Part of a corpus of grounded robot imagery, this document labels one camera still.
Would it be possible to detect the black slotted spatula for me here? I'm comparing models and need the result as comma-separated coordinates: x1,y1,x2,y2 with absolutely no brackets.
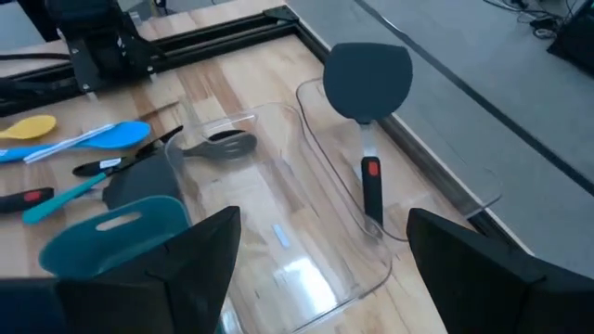
71,129,259,178

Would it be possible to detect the yellow silicone spoon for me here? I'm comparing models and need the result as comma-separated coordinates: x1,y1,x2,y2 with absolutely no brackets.
0,114,58,141

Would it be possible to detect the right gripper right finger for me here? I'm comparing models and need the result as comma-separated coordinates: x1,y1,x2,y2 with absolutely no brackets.
406,207,594,334

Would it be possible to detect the long blue silicone spoon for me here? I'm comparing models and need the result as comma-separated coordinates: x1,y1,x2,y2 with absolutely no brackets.
0,120,152,164

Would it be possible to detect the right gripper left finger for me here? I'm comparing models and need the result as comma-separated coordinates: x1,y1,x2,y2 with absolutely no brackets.
0,205,243,334

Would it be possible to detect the teal plastic bin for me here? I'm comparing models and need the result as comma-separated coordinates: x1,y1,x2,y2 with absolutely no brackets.
38,194,192,279

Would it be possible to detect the clear plastic bin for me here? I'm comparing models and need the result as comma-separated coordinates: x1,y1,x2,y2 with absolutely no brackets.
164,101,394,334

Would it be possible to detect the black box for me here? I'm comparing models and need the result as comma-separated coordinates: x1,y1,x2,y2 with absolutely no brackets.
547,0,594,75

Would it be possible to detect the round black spatula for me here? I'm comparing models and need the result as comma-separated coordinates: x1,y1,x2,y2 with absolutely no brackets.
322,41,414,233

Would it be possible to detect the slim white utensil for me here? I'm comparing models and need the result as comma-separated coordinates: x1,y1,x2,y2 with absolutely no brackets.
22,122,117,164

